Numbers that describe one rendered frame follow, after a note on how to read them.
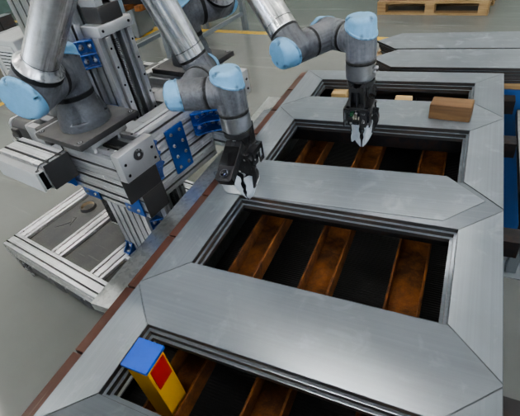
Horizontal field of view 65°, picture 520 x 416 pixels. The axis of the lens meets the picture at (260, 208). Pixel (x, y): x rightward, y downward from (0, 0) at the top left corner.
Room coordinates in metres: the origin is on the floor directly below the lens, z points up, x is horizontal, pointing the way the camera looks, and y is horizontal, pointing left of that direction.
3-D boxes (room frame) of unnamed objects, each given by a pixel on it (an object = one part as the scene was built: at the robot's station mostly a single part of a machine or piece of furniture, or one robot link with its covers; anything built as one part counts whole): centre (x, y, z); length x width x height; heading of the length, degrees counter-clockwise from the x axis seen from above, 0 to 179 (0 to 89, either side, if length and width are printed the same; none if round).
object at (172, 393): (0.45, 0.27, 0.78); 0.05 x 0.05 x 0.19; 59
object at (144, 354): (0.45, 0.27, 0.88); 0.06 x 0.06 x 0.02; 59
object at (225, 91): (0.92, 0.02, 1.15); 0.09 x 0.08 x 0.11; 74
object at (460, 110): (1.12, -0.65, 0.87); 0.12 x 0.06 x 0.05; 53
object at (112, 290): (1.29, 0.10, 0.67); 1.30 x 0.20 x 0.03; 149
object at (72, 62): (1.18, 0.47, 1.20); 0.13 x 0.12 x 0.14; 164
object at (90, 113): (1.18, 0.46, 1.09); 0.15 x 0.15 x 0.10
